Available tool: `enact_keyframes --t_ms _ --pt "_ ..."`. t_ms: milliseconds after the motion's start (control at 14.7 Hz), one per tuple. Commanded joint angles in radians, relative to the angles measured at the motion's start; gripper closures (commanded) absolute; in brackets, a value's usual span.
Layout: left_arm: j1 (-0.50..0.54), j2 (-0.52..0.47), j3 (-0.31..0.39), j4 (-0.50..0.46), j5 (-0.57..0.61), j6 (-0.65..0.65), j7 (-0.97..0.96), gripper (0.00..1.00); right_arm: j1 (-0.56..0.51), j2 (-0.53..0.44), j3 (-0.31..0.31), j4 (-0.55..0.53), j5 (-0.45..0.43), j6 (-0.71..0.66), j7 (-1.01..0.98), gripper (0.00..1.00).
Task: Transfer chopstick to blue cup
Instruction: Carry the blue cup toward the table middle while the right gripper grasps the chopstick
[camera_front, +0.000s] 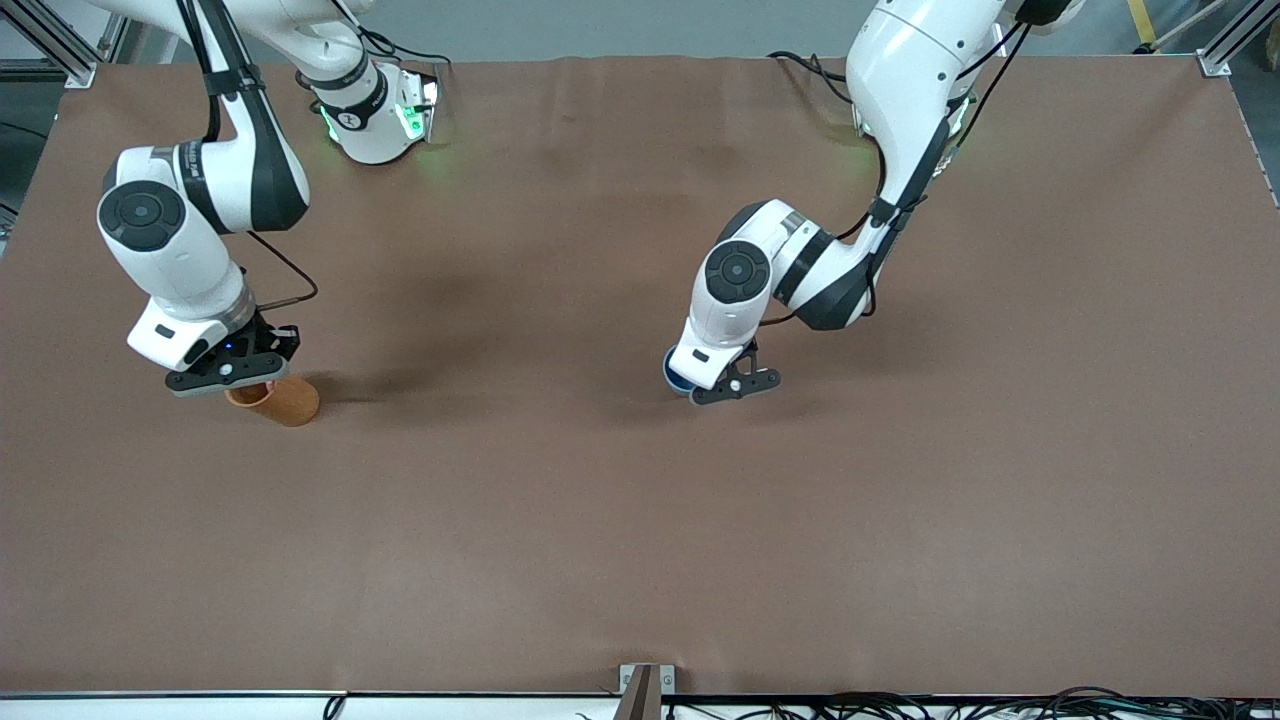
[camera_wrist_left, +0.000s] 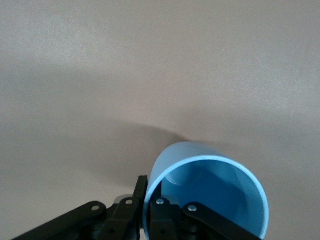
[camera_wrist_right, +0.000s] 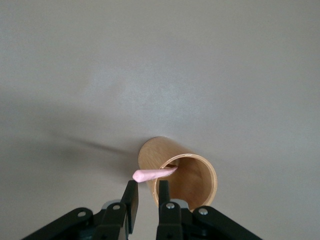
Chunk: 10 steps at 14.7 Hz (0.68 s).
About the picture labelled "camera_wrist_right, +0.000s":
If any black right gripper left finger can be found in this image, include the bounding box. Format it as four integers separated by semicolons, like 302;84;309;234
24;179;140;240

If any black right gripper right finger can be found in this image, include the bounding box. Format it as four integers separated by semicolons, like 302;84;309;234
156;179;263;240

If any pink chopstick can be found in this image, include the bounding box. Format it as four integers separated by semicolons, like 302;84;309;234
132;166;179;184

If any wooden cylindrical cup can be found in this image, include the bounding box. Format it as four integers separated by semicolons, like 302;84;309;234
137;136;218;214

